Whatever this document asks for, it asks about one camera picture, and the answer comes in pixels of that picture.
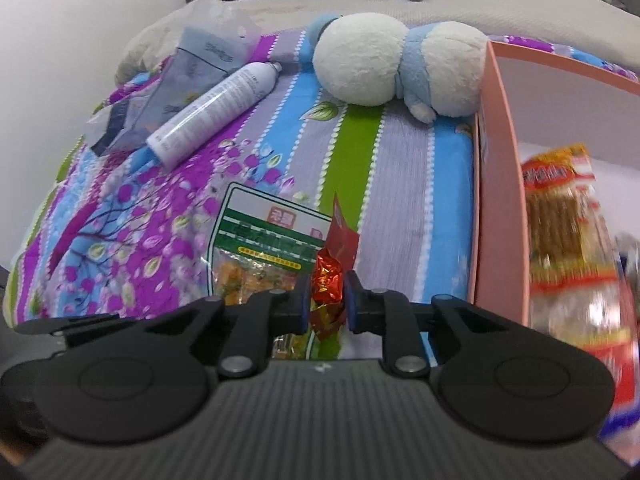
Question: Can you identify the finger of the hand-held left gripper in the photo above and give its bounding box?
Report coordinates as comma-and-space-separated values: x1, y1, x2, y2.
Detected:
14, 312, 123, 349

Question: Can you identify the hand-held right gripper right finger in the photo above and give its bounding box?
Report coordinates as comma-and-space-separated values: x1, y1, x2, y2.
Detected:
344, 270, 508, 380

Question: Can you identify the red sausage packet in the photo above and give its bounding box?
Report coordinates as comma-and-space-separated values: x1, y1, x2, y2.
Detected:
306, 192, 362, 345

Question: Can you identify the clear blue plastic bag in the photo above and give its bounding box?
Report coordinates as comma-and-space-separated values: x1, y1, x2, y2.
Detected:
85, 0, 262, 158

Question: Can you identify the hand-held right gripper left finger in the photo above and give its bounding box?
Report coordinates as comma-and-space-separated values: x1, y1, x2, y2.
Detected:
141, 271, 314, 380

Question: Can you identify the grey duvet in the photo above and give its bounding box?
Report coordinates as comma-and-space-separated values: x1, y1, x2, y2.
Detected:
115, 0, 640, 86

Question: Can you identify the white and blue plush toy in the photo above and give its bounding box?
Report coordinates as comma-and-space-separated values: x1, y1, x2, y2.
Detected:
305, 11, 489, 124

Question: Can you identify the red label brown sticks packet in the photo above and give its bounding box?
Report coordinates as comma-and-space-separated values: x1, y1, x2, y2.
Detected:
521, 144, 622, 292

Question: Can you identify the green label snack packet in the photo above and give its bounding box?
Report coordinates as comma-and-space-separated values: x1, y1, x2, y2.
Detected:
202, 182, 334, 361

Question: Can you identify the floral printed blanket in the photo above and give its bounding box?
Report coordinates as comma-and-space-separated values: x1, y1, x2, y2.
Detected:
10, 27, 640, 361

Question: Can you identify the white spray can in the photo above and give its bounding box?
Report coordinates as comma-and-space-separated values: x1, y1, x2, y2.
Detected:
146, 61, 283, 170

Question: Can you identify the clear brown sticks packet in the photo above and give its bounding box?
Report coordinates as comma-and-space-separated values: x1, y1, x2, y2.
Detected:
530, 280, 639, 413

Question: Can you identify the pink cardboard box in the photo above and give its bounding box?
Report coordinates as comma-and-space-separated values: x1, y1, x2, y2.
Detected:
467, 40, 640, 346

